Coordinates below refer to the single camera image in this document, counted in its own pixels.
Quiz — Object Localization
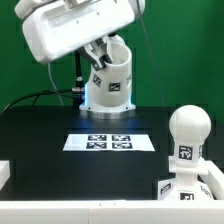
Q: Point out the grey camera cable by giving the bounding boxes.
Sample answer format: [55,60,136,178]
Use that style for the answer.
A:
[47,61,64,107]

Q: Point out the white lamp shade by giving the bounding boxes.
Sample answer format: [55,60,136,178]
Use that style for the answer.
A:
[86,42,132,110]

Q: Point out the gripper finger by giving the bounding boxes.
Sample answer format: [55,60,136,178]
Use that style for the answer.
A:
[79,44,106,71]
[96,36,113,64]

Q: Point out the white paper with tags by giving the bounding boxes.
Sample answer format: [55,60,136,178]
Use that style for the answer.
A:
[63,134,154,152]

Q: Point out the white lamp base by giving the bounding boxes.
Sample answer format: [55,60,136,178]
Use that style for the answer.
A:
[157,156,214,201]

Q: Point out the black cables on table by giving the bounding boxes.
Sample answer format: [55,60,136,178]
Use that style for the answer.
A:
[1,88,81,114]

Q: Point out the white left rail block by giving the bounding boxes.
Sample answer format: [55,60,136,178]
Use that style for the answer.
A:
[0,161,10,190]

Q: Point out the white lamp bulb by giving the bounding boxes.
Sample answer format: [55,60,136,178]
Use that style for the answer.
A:
[169,105,211,167]

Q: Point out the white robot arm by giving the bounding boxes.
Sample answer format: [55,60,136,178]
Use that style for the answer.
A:
[15,0,145,119]

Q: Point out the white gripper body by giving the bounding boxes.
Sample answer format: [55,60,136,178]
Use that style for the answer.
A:
[15,0,140,64]

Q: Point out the white front rail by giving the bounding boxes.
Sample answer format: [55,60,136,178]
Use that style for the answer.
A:
[0,200,224,224]

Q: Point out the black camera on stand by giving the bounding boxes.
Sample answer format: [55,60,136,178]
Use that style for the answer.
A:
[74,51,84,94]

